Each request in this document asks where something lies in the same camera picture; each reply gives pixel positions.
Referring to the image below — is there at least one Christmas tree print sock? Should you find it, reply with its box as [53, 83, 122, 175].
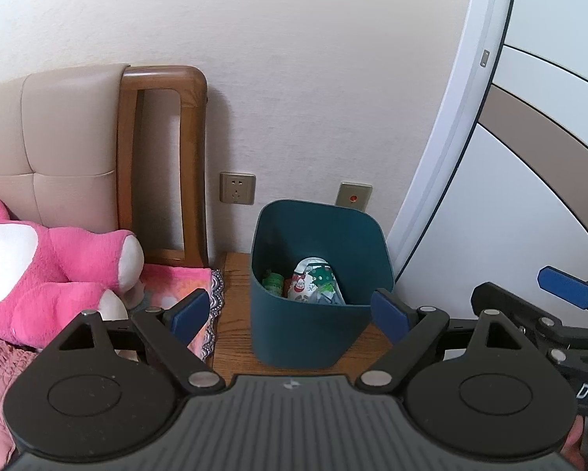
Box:
[286, 257, 345, 305]

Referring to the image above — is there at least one dark teal trash bin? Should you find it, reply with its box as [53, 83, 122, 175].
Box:
[250, 200, 394, 369]

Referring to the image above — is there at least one person's right hand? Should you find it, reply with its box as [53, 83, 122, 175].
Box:
[560, 416, 586, 471]

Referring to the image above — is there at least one floral bed sheet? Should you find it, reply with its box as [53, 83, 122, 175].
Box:
[127, 261, 226, 360]

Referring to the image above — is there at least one wooden nightstand with drawers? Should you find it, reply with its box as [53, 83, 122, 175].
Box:
[210, 253, 391, 384]

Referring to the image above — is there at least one green wrapper in bin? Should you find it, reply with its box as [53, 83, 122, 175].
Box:
[262, 270, 285, 297]

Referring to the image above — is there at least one white wardrobe sliding door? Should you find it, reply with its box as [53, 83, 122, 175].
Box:
[388, 0, 588, 327]

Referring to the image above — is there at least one pink plush bear toy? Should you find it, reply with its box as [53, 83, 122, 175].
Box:
[0, 201, 144, 349]

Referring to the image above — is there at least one beige padded headboard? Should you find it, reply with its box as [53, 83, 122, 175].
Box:
[0, 64, 126, 233]

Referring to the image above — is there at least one wall switch with red dot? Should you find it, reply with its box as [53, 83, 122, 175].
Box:
[335, 182, 373, 212]

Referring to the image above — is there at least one beige wall power socket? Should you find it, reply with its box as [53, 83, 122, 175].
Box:
[219, 172, 257, 205]

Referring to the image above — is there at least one wooden headboard frame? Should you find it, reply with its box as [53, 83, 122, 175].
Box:
[116, 65, 209, 268]

